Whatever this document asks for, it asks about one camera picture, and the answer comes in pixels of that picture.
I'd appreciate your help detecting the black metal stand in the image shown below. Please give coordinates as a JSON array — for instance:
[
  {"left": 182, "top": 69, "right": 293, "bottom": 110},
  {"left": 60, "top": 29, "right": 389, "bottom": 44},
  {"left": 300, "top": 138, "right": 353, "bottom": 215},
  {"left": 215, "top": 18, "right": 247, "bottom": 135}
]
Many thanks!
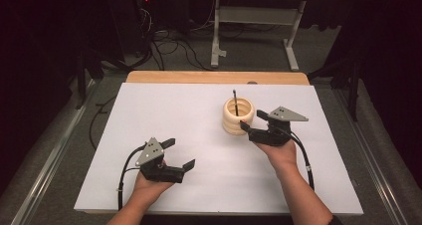
[
  {"left": 307, "top": 57, "right": 361, "bottom": 121},
  {"left": 75, "top": 49, "right": 104, "bottom": 110}
]

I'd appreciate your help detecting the black pen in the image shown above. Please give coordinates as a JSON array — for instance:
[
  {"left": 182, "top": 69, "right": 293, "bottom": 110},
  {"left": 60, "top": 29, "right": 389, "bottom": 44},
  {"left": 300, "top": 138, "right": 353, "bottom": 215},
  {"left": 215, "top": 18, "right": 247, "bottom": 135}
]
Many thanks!
[{"left": 232, "top": 89, "right": 240, "bottom": 117}]

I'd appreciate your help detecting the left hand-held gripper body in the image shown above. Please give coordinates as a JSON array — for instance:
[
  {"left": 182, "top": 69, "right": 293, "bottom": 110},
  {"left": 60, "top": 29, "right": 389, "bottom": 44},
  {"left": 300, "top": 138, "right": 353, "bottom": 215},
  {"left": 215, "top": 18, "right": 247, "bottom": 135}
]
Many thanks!
[{"left": 134, "top": 136, "right": 186, "bottom": 184}]

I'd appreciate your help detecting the cream ribbed pen holder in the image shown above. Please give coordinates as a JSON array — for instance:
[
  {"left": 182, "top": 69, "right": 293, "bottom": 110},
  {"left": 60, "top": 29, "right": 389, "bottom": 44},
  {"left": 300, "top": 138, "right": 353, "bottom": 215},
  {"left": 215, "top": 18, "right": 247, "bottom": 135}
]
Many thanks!
[{"left": 222, "top": 97, "right": 256, "bottom": 136}]

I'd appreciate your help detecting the aluminium floor rail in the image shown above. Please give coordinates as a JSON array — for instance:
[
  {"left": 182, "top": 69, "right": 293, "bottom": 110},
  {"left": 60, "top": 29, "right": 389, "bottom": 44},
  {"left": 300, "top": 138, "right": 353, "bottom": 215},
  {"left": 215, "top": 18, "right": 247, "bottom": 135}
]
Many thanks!
[
  {"left": 332, "top": 87, "right": 409, "bottom": 225},
  {"left": 9, "top": 79, "right": 98, "bottom": 225}
]

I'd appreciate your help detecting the person's right hand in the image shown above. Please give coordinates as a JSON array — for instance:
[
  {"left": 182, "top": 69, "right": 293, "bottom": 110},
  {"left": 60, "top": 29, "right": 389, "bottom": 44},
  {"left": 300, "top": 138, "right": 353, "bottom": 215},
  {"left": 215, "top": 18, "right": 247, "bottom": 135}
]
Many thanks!
[{"left": 255, "top": 138, "right": 299, "bottom": 176}]

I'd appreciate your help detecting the dark computer tower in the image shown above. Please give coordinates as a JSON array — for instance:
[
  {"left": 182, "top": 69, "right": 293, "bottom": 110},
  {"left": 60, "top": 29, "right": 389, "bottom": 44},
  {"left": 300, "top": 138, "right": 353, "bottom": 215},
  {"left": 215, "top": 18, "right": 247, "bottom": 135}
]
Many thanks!
[{"left": 108, "top": 0, "right": 153, "bottom": 57}]

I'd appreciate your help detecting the person's left hand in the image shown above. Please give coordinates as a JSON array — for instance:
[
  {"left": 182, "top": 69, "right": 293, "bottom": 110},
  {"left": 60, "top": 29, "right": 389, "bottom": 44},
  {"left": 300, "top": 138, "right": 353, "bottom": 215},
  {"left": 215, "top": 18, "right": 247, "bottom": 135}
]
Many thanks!
[{"left": 132, "top": 159, "right": 175, "bottom": 206}]

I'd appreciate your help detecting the white metal frame desk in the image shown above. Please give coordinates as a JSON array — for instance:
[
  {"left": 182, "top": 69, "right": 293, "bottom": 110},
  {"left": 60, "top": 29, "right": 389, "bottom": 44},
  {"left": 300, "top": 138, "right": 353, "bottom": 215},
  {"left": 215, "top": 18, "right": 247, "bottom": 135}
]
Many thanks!
[{"left": 205, "top": 0, "right": 352, "bottom": 72}]

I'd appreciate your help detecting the right hand-held gripper cable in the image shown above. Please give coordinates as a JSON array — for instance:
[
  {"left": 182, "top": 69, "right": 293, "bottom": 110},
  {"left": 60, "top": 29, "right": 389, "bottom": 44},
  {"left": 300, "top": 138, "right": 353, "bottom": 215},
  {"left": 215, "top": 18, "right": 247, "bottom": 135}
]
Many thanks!
[{"left": 282, "top": 126, "right": 316, "bottom": 191}]

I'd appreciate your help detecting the thin black floor cable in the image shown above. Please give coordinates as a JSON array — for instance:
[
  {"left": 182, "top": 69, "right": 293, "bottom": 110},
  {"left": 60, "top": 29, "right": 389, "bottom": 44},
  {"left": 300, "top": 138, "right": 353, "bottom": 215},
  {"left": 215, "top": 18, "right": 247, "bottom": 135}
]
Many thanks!
[{"left": 89, "top": 95, "right": 117, "bottom": 151}]

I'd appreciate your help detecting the tangle of black floor cables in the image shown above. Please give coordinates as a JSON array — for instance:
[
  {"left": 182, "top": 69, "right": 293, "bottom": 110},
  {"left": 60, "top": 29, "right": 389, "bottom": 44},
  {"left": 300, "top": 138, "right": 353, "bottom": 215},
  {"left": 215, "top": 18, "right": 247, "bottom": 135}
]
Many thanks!
[{"left": 132, "top": 5, "right": 213, "bottom": 72}]

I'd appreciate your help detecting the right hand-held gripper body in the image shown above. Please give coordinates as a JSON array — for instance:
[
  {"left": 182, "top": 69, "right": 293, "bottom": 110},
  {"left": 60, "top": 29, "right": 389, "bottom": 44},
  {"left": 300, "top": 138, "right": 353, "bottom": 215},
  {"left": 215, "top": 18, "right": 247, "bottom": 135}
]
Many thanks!
[{"left": 248, "top": 106, "right": 310, "bottom": 147}]

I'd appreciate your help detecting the white table mat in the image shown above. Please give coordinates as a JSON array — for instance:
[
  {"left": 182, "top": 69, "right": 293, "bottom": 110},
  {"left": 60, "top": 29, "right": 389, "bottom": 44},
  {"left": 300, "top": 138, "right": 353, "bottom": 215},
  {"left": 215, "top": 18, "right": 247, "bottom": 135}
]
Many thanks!
[{"left": 73, "top": 82, "right": 364, "bottom": 216}]

